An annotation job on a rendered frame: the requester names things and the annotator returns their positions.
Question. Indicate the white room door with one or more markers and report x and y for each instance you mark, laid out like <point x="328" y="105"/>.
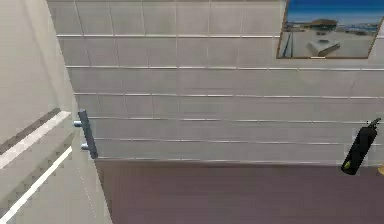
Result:
<point x="36" y="133"/>

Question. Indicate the framed seaside picture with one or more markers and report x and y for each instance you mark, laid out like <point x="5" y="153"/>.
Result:
<point x="330" y="30"/>

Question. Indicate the black spray bottle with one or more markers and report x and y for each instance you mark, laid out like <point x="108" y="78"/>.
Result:
<point x="359" y="150"/>

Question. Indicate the tan round object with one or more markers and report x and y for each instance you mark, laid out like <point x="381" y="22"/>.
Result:
<point x="381" y="170"/>

